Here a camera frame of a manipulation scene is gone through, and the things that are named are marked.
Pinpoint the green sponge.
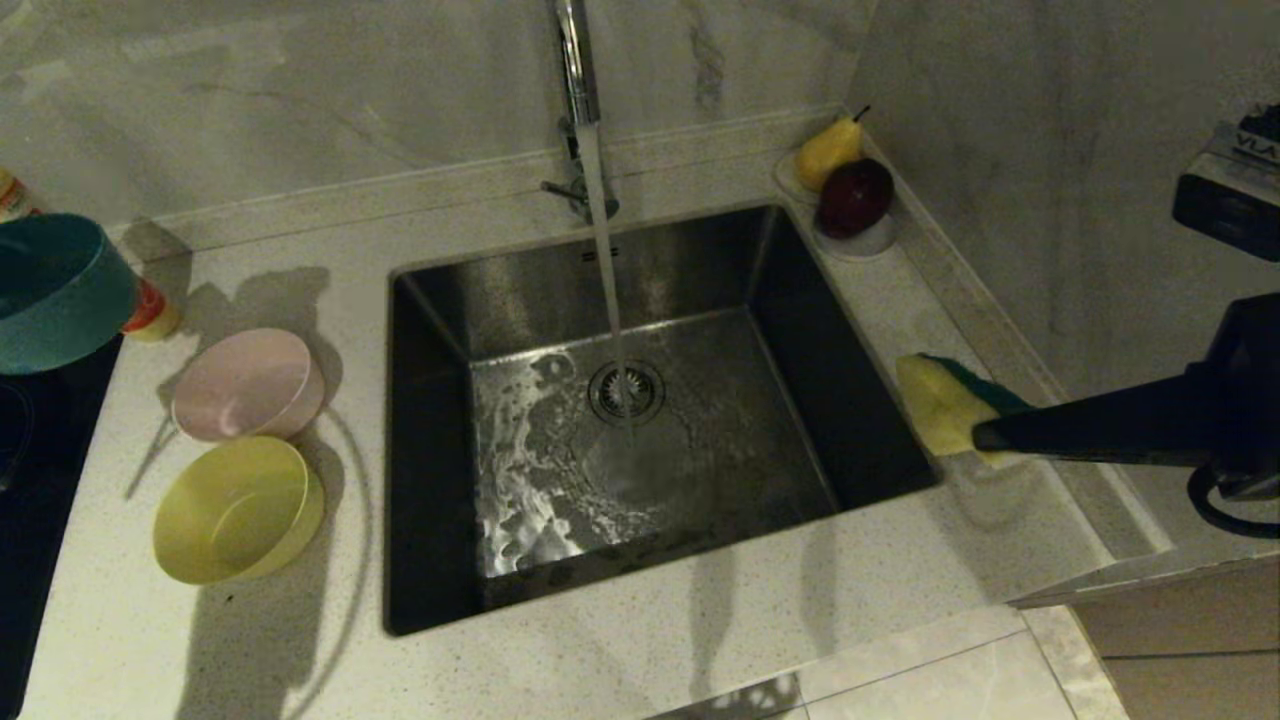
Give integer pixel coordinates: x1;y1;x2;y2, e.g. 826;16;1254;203
894;352;1038;471

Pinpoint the chrome faucet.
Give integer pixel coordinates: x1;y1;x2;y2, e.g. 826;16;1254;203
540;0;621;225

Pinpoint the blue bowl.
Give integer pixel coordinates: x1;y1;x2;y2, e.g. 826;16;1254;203
0;212;140;377

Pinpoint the stainless steel sink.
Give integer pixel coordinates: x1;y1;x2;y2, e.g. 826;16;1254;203
385;203;942;637

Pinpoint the round metal sink drain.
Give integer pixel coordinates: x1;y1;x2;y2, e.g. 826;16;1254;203
588;360;666;429

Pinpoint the beige wooden cabinet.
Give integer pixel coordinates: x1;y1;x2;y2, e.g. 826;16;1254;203
1000;548;1280;720

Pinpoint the white fruit dish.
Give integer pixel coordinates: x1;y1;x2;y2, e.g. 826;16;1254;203
772;155;898;263

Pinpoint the dark red apple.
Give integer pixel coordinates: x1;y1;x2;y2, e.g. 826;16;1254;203
815;160;894;241

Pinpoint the yellow pear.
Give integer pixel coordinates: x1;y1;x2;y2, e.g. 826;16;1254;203
795;108;869;194

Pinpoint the pink bowl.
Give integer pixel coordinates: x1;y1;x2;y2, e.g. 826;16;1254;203
170;328;327;444

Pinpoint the yellow bowl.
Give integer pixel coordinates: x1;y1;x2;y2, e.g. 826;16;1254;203
152;435;327;587

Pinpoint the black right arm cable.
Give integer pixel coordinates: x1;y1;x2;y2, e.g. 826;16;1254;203
1186;465;1280;542

